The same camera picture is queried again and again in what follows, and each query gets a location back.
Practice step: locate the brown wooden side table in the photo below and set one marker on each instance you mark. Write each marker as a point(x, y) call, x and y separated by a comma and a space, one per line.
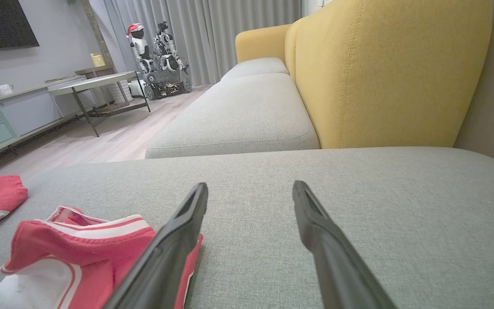
point(97, 71)

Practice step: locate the small white box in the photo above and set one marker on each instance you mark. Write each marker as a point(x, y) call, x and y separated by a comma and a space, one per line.
point(137, 88)

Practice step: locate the grey tracked robot base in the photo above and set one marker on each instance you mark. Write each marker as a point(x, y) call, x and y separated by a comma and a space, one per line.
point(165, 81)

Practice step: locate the yellow watering can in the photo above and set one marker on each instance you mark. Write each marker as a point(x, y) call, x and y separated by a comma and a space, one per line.
point(97, 61)

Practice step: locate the long low media cabinet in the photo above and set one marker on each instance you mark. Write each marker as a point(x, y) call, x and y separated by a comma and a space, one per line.
point(28, 111)

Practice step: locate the red jersey with white stripes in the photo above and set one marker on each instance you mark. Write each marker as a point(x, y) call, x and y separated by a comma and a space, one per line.
point(79, 249)

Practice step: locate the white cup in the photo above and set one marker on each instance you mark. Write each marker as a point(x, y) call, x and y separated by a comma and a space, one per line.
point(5, 89)

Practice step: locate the potted green tree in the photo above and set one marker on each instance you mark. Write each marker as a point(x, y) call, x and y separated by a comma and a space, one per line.
point(97, 34)

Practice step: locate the yellow sofa armrest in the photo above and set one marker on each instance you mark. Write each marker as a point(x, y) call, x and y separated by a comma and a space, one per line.
point(260, 43)

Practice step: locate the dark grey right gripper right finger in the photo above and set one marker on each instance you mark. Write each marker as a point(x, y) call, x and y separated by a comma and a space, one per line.
point(341, 274)

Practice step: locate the small grey sofa seat cushion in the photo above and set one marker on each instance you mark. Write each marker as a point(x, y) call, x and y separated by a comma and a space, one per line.
point(255, 66)

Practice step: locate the white and black humanoid robot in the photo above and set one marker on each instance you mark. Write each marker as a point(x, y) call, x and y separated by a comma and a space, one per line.
point(167, 47)

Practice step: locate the wide grey sofa seat cushion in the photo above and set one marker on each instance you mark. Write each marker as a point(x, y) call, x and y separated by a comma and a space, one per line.
point(238, 116)

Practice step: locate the grey pleated curtain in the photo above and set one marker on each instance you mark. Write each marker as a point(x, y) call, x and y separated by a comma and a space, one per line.
point(212, 34)

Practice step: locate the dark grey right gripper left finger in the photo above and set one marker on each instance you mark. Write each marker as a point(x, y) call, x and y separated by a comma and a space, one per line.
point(161, 270)

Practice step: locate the grey top metal leg table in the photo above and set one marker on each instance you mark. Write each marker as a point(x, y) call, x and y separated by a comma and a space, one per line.
point(92, 82)

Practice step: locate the large grey sofa chaise cushion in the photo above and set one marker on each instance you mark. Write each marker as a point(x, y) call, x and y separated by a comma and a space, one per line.
point(358, 193)

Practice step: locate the white robot with santa hat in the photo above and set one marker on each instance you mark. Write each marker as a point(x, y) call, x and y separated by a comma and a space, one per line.
point(140, 47)

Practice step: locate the large yellow sofa backrest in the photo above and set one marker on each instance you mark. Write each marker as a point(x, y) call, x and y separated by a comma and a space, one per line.
point(393, 73)

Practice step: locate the white ribbed stool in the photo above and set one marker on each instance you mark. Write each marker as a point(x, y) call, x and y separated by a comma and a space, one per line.
point(122, 92)

